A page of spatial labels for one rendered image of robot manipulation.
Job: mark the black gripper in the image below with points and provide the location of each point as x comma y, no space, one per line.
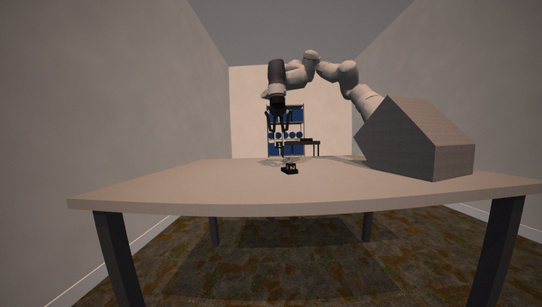
278,108

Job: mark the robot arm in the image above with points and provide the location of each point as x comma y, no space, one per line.
297,74

